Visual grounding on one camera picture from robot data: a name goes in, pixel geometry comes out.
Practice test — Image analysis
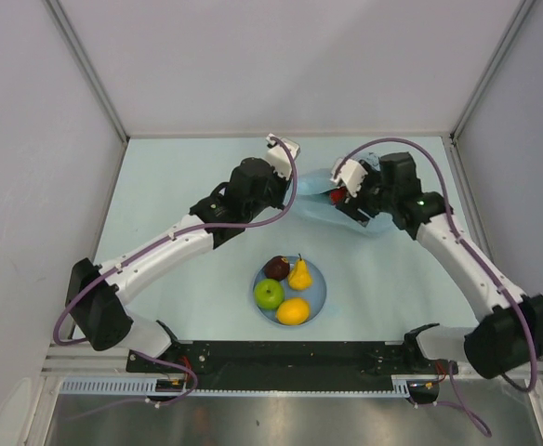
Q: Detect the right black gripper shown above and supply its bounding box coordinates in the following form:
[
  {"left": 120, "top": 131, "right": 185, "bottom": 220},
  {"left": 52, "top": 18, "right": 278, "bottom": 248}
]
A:
[{"left": 335, "top": 164, "right": 396, "bottom": 228}]

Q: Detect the light blue plastic bag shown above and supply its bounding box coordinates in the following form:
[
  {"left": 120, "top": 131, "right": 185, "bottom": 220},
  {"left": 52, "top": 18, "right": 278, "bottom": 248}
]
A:
[{"left": 292, "top": 168, "right": 395, "bottom": 236}]

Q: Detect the dark red fake apple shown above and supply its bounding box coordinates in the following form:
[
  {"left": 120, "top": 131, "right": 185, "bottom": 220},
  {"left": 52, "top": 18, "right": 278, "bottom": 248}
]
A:
[{"left": 263, "top": 256, "right": 291, "bottom": 282}]

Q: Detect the yellow fake pear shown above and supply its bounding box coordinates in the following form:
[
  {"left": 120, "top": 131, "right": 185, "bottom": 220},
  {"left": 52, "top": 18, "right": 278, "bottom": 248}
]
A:
[{"left": 287, "top": 256, "right": 313, "bottom": 291}]

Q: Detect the green fake apple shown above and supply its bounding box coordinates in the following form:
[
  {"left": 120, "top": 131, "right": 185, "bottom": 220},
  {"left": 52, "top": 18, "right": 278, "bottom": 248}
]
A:
[{"left": 253, "top": 279, "right": 285, "bottom": 310}]

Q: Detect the yellow fake lemon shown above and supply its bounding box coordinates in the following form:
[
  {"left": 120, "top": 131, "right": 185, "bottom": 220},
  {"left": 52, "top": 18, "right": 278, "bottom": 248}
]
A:
[{"left": 275, "top": 297, "right": 311, "bottom": 326}]

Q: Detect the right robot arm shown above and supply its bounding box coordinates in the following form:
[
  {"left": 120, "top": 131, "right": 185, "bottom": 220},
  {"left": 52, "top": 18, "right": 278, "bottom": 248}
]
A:
[{"left": 331, "top": 152, "right": 543, "bottom": 379}]

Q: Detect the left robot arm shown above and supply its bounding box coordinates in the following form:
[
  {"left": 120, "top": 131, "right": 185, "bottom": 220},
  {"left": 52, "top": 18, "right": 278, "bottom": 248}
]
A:
[{"left": 62, "top": 152, "right": 298, "bottom": 372}]

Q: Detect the red fake strawberry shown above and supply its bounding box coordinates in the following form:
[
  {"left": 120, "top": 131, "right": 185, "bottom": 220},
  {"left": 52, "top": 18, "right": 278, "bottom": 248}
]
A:
[{"left": 327, "top": 188, "right": 348, "bottom": 206}]

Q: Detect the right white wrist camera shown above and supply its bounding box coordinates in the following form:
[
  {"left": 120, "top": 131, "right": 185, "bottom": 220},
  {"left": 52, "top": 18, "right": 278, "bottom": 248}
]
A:
[{"left": 330, "top": 158, "right": 368, "bottom": 198}]

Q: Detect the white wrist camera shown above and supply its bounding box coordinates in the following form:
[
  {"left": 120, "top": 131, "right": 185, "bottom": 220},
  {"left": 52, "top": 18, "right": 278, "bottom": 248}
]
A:
[
  {"left": 264, "top": 134, "right": 300, "bottom": 180},
  {"left": 330, "top": 158, "right": 368, "bottom": 198}
]

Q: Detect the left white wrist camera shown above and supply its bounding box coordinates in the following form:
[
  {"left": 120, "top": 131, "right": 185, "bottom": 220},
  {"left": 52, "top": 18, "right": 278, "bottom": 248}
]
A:
[{"left": 264, "top": 134, "right": 300, "bottom": 180}]

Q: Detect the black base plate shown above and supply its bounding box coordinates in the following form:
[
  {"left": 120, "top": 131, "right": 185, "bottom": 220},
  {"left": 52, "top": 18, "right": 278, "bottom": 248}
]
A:
[{"left": 126, "top": 339, "right": 459, "bottom": 392}]

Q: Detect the right slotted cable duct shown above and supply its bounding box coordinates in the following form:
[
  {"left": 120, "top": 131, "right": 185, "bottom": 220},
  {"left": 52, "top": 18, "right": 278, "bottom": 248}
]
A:
[{"left": 391, "top": 374, "right": 441, "bottom": 397}]

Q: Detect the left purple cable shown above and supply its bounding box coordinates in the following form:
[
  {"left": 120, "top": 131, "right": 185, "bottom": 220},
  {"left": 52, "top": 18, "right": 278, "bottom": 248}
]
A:
[{"left": 52, "top": 135, "right": 298, "bottom": 422}]

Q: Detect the purple cable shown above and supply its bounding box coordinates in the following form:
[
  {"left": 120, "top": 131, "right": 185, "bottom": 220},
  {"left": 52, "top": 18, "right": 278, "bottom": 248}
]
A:
[
  {"left": 335, "top": 137, "right": 542, "bottom": 438},
  {"left": 52, "top": 135, "right": 298, "bottom": 422}
]

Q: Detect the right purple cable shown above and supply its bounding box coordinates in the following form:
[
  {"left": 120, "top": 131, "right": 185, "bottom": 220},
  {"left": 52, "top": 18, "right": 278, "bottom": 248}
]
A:
[{"left": 335, "top": 137, "right": 542, "bottom": 438}]

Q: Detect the white slotted cable duct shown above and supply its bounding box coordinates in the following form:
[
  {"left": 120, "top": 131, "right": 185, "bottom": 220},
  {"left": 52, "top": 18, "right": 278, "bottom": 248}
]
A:
[{"left": 60, "top": 376, "right": 193, "bottom": 396}]

